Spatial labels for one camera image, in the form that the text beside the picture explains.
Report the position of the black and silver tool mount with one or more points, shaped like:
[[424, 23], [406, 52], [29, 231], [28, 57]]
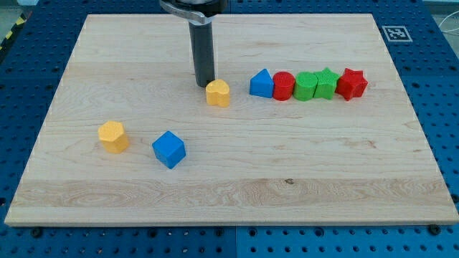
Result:
[[197, 12]]

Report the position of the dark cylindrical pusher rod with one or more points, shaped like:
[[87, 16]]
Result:
[[203, 53]]

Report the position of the yellow heart block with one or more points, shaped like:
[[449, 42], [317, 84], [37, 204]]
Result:
[[218, 93]]

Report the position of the blue triangle block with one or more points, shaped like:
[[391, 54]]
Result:
[[262, 84]]

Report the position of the red cylinder block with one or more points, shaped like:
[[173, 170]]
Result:
[[284, 83]]

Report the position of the green cylinder block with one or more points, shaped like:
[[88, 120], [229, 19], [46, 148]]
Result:
[[305, 86]]

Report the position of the blue cube block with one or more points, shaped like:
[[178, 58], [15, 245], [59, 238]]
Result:
[[169, 149]]

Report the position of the yellow hexagon block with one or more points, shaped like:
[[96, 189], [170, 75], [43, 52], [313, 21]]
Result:
[[113, 136]]

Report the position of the green star block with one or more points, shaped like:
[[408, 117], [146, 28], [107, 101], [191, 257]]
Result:
[[326, 84]]

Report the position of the red star block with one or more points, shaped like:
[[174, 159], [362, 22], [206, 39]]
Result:
[[351, 84]]

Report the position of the yellow black hazard tape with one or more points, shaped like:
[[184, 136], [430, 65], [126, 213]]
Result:
[[13, 33]]

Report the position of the white fiducial marker tag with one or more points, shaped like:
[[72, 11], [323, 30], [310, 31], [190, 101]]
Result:
[[396, 33]]

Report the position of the wooden board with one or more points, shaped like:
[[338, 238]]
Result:
[[259, 161]]

